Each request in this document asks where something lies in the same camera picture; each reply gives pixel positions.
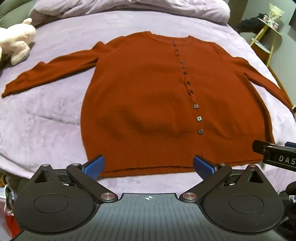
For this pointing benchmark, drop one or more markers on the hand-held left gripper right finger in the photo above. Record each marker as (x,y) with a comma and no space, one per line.
(203,165)

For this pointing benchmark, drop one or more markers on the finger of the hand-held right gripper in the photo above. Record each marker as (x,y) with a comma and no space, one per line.
(260,146)

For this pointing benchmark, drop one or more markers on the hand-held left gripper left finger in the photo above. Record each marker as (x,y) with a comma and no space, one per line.
(93,165)

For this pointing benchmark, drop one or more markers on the rust red knit cardigan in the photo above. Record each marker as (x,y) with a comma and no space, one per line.
(148,97)

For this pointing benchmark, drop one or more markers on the purple bed blanket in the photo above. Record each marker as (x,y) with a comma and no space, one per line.
(50,111)

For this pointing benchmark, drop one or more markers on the yellow side shelf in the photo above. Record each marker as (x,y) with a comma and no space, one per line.
(269,34)

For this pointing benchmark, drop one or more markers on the black cloth pile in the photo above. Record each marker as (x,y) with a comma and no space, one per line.
(251,24)

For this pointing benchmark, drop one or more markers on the wrapped flower bouquet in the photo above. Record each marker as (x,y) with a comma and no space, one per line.
(275,12)

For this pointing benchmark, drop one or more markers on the pink plush toy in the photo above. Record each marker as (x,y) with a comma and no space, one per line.
(17,40)

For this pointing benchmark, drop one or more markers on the crumpled lilac duvet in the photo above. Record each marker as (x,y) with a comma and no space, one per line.
(129,9)

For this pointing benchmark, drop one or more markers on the grey green cushion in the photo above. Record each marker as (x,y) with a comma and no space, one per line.
(11,11)

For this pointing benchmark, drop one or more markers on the dark wall screen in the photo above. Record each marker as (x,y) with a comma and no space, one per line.
(292,14)

